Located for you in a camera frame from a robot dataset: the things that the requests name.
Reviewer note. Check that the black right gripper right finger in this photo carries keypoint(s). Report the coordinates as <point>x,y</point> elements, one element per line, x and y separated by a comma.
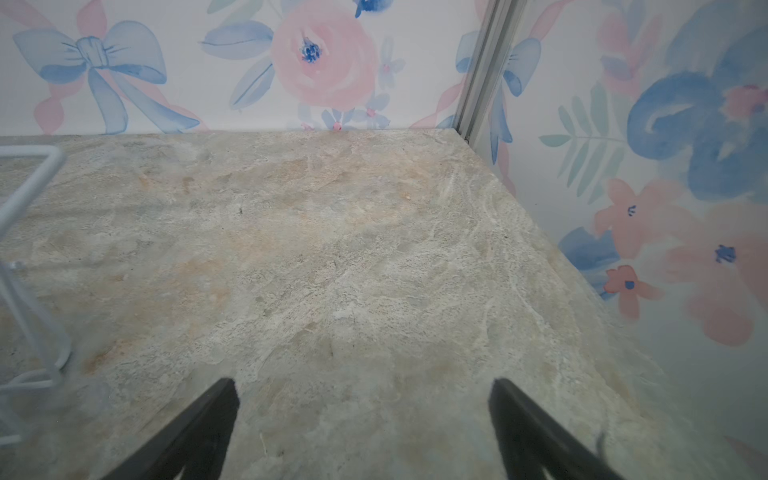
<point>533,445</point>

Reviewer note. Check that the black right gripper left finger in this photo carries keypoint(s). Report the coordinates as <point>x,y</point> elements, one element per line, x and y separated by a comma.
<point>193,445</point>

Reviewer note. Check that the white wire dish rack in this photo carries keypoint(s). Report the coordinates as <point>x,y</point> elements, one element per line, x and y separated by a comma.
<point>21,302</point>

